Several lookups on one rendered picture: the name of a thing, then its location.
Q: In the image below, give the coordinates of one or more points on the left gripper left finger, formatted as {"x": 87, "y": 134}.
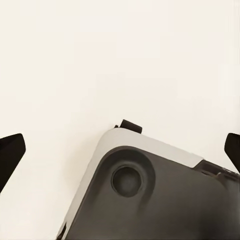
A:
{"x": 12, "y": 149}

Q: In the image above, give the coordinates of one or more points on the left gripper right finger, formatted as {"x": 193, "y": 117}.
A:
{"x": 232, "y": 149}

